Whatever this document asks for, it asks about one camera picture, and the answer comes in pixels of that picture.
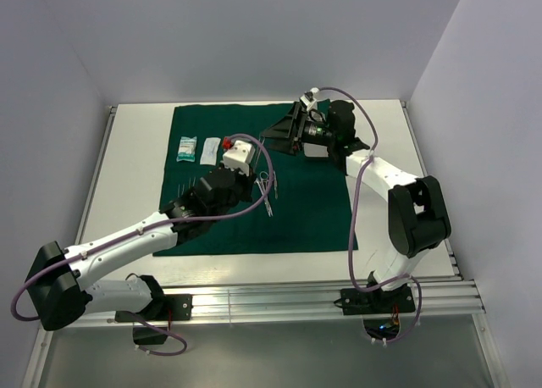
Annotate metal surgical kit tray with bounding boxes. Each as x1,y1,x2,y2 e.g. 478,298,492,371
303,143,329,158

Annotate steel surgical scissors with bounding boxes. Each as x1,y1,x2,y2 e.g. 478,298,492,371
255,171,273,217

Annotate white sachet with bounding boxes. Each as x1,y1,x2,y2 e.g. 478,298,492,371
200,137,221,166

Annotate white gauze packet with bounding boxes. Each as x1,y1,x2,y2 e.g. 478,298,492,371
176,136,197,163

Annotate dark green surgical cloth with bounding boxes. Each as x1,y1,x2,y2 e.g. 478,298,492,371
158,103,351,257

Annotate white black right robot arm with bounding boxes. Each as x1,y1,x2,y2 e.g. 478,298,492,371
262,99,451,313

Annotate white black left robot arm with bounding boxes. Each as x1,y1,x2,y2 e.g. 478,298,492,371
26,164,256,331

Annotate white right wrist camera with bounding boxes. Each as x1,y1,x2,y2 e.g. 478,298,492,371
299,87,319,112

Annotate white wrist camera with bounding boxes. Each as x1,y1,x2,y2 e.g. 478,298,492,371
299,87,319,112
222,137,256,176

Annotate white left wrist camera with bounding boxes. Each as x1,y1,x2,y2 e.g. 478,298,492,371
222,137,256,176

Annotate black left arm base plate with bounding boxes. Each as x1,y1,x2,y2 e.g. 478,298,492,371
114,294,192,323

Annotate aluminium table edge rail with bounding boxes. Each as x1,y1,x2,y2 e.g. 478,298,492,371
75,105,118,245

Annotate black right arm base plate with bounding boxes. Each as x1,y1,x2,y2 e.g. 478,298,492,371
334,285,416,316

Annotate aluminium front frame rail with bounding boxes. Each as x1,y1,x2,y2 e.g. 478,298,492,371
163,280,484,324

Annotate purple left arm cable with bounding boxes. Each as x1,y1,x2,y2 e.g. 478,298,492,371
9,133,274,357

